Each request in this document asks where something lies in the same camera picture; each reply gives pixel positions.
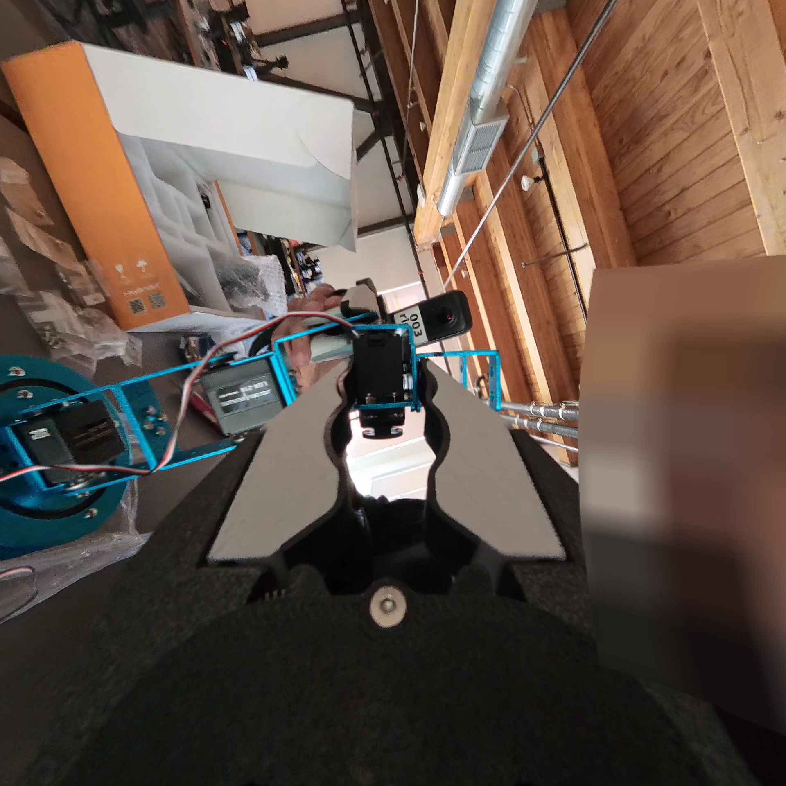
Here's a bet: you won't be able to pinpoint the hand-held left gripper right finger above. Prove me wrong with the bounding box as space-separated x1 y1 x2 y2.
425 360 567 588

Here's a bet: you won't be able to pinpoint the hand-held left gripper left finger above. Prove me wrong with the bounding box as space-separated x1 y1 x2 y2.
208 362 349 566

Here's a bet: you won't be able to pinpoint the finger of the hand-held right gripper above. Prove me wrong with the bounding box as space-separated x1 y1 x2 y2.
309 333 357 364
339 281 386 321

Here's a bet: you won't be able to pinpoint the blue servo bracket assembly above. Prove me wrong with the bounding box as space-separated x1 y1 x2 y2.
350 325 501 442

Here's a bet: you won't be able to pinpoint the red white black servo cable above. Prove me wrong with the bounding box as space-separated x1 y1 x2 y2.
0 311 364 486

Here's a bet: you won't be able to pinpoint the dark grey desk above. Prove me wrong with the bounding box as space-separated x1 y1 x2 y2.
0 111 283 624

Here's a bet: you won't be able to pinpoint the person's right hand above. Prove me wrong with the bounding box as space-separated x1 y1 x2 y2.
287 284 346 386

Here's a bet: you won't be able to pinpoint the metal ceiling pipes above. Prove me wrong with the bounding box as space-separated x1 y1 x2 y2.
499 399 583 458

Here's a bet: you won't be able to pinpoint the bubble wrap bundle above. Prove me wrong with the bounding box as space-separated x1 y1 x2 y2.
212 251 291 320

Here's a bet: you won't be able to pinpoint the white foam box insert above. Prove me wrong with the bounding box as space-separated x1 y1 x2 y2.
118 134 248 296

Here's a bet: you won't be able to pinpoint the thin ceiling sprinkler pipe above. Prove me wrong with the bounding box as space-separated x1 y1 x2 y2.
441 0 620 289

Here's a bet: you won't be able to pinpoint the large clear plastic bag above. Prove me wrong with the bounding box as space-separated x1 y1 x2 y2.
0 479 151 621

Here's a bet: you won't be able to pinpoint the group of small parts bags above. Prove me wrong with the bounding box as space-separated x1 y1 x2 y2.
0 154 143 372

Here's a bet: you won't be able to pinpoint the orange and white cardboard box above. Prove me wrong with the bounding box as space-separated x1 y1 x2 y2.
2 40 360 335

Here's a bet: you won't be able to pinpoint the silver ventilation duct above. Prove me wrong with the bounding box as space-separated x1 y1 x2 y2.
436 0 540 217

